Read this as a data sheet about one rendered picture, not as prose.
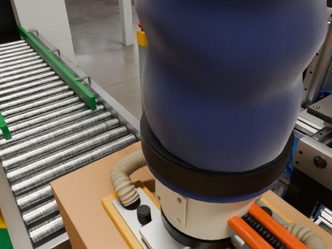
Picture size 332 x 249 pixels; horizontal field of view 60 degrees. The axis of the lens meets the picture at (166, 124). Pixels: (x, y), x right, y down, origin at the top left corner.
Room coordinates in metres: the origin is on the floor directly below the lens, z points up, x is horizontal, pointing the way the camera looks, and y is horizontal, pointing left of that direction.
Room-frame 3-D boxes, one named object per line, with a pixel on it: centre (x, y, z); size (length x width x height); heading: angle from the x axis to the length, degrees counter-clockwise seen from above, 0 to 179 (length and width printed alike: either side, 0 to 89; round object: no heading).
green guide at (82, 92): (2.05, 0.85, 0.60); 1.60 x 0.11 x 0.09; 36
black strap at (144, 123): (0.36, -0.08, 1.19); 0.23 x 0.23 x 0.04
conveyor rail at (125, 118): (1.80, 0.59, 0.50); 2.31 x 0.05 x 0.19; 36
